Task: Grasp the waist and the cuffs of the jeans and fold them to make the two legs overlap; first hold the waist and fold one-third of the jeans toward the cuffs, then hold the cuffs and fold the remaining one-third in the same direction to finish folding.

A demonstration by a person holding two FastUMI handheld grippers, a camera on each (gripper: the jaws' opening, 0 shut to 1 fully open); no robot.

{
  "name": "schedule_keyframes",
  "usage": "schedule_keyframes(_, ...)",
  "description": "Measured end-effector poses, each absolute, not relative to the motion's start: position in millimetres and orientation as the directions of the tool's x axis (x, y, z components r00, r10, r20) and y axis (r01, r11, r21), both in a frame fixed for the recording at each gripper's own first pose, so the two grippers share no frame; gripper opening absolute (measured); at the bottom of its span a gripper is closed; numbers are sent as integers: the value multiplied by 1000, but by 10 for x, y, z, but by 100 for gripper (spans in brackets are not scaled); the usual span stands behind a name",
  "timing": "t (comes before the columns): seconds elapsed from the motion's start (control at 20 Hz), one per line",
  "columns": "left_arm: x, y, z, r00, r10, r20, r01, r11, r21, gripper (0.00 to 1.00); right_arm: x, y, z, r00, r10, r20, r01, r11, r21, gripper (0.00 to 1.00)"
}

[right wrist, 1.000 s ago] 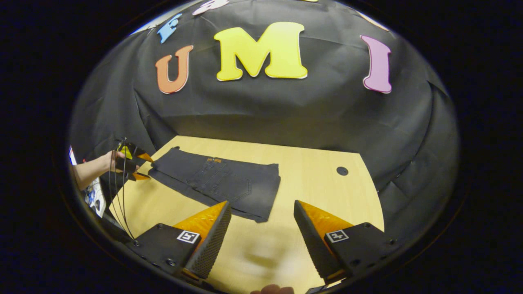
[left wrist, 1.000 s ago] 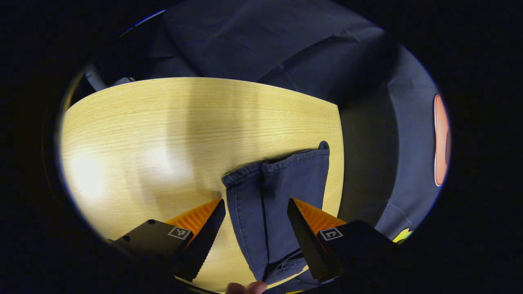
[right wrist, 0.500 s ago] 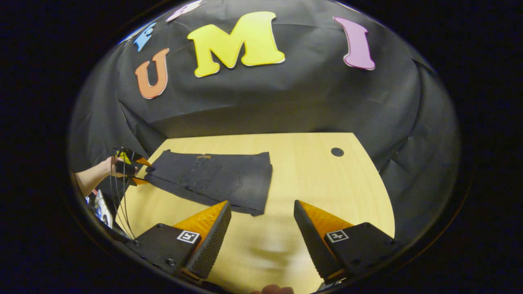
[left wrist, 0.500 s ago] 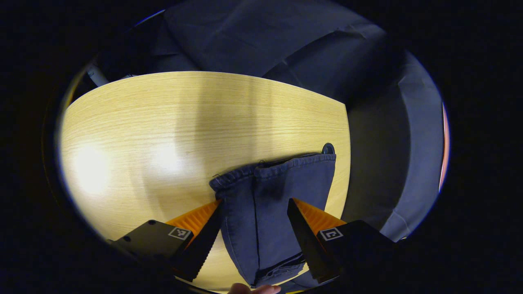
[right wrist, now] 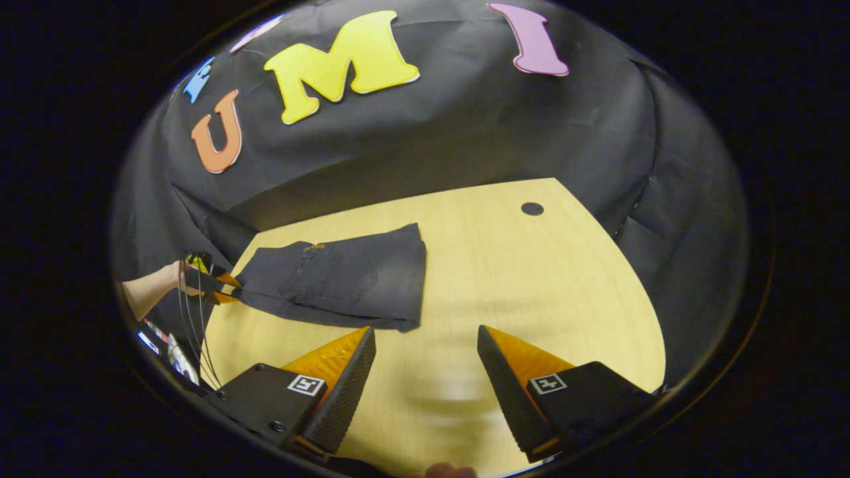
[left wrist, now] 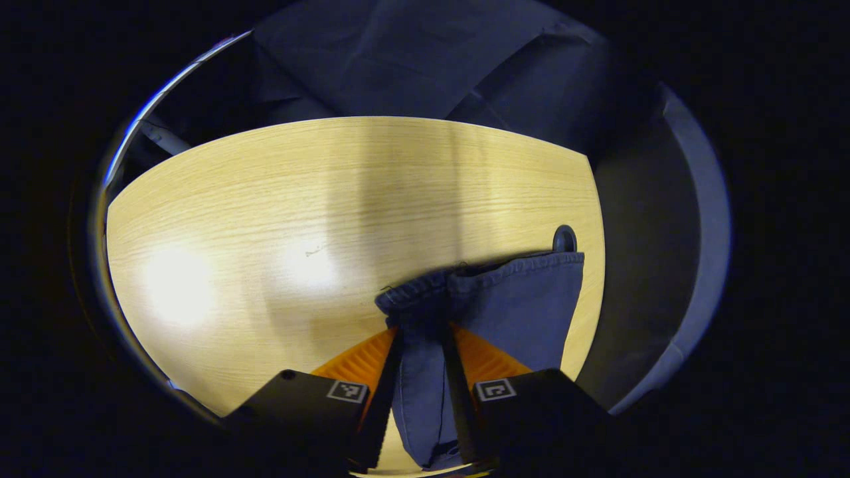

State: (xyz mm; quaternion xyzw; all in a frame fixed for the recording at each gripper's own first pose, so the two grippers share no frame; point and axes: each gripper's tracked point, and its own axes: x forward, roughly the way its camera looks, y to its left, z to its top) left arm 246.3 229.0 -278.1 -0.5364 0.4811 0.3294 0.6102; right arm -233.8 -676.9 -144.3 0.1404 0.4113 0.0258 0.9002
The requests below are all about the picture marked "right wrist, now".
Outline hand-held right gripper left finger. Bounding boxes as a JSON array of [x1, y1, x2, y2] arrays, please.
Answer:
[[216, 325, 377, 457]]

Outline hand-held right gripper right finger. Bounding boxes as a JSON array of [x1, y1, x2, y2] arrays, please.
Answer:
[[477, 324, 658, 464]]

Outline dark grey jeans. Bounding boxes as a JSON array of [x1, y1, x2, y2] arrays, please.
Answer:
[[232, 222, 427, 333]]

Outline white red printed object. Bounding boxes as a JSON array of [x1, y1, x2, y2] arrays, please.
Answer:
[[136, 319, 200, 386]]

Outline black backdrop cloth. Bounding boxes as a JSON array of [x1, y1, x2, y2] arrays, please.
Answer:
[[112, 0, 751, 389]]

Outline thin black gripper cables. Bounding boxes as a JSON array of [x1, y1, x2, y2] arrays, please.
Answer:
[[176, 292, 223, 389]]

